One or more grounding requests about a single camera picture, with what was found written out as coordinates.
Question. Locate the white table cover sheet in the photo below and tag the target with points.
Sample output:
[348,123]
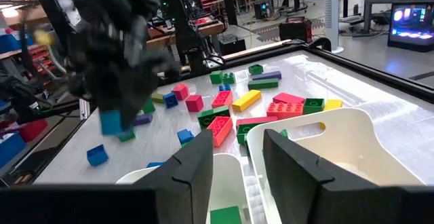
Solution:
[146,149]

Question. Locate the green hollow toy brick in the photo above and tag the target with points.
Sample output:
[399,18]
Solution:
[245,132]

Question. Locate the black gantry post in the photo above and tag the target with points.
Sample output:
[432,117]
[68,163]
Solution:
[44,0]

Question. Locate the computer case coloured lights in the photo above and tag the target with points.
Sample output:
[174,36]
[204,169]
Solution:
[412,23]

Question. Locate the black box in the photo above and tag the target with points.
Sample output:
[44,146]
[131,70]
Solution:
[232,45]

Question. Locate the blue crate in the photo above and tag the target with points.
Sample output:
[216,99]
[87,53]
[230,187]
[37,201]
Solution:
[13,42]

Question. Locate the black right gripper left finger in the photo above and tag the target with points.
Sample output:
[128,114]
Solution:
[190,183]

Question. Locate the red black toolbox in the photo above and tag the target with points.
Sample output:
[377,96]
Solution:
[295,28]

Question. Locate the red plastic bin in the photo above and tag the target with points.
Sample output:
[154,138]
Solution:
[32,129]

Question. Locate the red bin rack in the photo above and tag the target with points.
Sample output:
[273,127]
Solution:
[42,61]

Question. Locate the blue plastic bin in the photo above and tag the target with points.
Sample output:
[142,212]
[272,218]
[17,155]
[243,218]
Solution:
[12,147]

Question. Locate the purple long flat block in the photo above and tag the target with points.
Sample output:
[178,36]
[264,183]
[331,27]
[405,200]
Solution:
[142,119]
[266,75]

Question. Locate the black table clamp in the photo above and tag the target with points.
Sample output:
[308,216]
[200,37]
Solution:
[322,42]

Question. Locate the white tower fan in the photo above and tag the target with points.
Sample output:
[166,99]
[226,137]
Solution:
[330,17]

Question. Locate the green hollow long brick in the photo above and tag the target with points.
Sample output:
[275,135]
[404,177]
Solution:
[213,115]

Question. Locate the red flat block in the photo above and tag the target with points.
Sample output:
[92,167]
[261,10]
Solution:
[288,98]

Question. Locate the green small toy brick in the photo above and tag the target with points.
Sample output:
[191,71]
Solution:
[216,77]
[229,78]
[126,135]

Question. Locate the black computer tower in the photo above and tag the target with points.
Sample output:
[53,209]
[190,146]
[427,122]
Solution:
[262,8]

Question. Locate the crimson flat block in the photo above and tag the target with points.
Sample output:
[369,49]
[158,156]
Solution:
[256,120]

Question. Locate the blue wooden cube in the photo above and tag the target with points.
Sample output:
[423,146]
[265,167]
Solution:
[111,122]

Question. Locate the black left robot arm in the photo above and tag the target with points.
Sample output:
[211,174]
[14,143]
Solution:
[101,0]

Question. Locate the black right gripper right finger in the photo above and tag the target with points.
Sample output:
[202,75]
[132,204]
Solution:
[305,190]

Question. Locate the orange six-stud toy brick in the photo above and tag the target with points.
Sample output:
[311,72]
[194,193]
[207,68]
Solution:
[219,130]

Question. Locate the yellow object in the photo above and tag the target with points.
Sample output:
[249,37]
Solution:
[43,37]

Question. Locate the green hollow square brick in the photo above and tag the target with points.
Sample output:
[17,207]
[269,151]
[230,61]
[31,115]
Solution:
[313,105]

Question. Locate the wooden workbench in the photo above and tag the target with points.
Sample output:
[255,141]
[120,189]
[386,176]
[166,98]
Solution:
[183,30]

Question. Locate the black station post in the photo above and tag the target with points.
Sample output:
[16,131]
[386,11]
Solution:
[176,20]

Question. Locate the red six-stud toy brick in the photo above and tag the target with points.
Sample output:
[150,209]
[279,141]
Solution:
[222,99]

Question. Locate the tiny blue toy brick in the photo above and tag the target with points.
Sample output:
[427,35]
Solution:
[224,88]

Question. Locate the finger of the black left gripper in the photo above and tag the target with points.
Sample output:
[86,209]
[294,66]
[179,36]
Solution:
[93,96]
[131,115]

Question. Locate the green eight-stud toy brick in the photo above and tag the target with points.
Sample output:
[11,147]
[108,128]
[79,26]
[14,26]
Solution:
[148,107]

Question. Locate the yellow long block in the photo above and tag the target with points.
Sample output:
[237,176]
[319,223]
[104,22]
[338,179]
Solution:
[246,100]
[333,104]
[321,125]

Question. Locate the orange eight-stud toy brick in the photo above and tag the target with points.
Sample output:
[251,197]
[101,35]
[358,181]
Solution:
[285,110]

